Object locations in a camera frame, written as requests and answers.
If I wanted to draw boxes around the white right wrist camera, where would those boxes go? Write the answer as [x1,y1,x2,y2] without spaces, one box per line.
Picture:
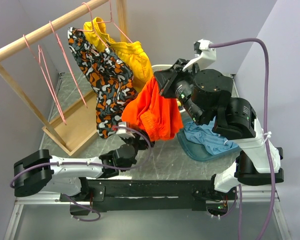
[182,39,217,72]

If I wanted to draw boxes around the wooden clothes rack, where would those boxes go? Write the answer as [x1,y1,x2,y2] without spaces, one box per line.
[0,0,129,157]

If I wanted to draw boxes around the light blue shorts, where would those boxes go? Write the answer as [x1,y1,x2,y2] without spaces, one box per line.
[184,119,239,155]

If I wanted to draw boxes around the white plastic laundry basket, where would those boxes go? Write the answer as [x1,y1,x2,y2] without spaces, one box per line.
[151,64,186,114]

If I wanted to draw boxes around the yellow shorts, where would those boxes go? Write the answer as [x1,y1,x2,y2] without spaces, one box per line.
[83,17,153,92]

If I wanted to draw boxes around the camouflage patterned shorts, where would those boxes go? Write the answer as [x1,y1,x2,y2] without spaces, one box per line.
[67,27,137,139]

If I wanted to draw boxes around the orange shorts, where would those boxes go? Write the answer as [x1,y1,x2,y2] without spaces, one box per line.
[121,77,183,142]

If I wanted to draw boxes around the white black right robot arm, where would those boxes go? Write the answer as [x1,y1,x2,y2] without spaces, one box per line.
[154,58,284,200]

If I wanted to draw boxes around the teal translucent plastic tray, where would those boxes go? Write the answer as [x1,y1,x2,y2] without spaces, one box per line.
[177,121,240,162]

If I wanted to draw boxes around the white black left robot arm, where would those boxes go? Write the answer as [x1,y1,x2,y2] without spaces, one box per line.
[10,135,155,201]

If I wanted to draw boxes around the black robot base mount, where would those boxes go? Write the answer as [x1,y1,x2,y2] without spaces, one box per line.
[73,179,237,213]

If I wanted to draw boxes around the pink hanger holding shorts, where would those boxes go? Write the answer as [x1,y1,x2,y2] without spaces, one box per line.
[74,0,134,54]

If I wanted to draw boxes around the pink wire hanger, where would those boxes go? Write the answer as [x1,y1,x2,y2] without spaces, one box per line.
[49,21,88,108]
[22,34,67,125]

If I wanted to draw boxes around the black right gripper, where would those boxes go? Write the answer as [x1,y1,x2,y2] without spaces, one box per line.
[153,57,207,126]

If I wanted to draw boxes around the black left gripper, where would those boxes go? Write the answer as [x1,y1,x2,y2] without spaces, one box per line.
[121,128,156,154]

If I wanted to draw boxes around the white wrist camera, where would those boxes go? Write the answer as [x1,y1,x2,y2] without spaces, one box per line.
[112,121,135,139]
[182,39,217,72]

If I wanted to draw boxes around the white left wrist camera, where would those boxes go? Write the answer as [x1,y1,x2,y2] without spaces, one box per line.
[112,121,135,139]

